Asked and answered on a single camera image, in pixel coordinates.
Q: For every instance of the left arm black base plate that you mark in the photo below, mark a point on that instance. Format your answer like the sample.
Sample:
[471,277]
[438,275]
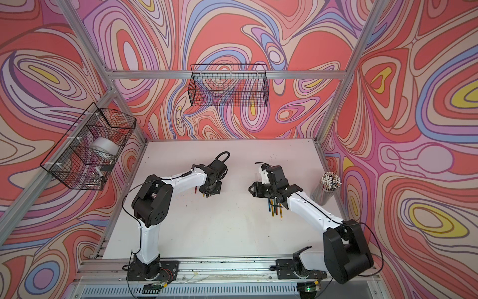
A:
[163,271]

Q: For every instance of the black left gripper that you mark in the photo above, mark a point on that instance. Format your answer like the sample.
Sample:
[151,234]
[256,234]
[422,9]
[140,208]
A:
[218,190]

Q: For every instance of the silver tape roll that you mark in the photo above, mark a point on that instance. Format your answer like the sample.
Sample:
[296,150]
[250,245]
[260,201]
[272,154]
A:
[104,148]

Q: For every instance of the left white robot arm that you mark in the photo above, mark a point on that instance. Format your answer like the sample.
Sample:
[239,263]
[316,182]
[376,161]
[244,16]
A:
[152,202]

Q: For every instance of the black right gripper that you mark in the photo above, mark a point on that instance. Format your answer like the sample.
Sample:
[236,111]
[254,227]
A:
[257,192]

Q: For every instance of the aluminium frame corner post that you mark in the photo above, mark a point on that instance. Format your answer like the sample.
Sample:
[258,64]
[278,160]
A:
[75,22]

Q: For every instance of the black wire basket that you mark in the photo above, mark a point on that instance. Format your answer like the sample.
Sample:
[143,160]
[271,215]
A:
[229,85]
[90,149]

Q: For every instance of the left black wire basket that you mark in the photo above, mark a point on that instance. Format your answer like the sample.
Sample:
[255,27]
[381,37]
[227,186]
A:
[90,149]

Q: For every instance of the back black wire basket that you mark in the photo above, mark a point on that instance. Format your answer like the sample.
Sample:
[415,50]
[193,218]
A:
[229,85]

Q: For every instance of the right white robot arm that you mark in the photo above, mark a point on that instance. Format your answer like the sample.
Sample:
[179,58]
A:
[345,252]

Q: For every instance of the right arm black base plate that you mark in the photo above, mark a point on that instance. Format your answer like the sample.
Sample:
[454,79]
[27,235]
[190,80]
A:
[288,269]

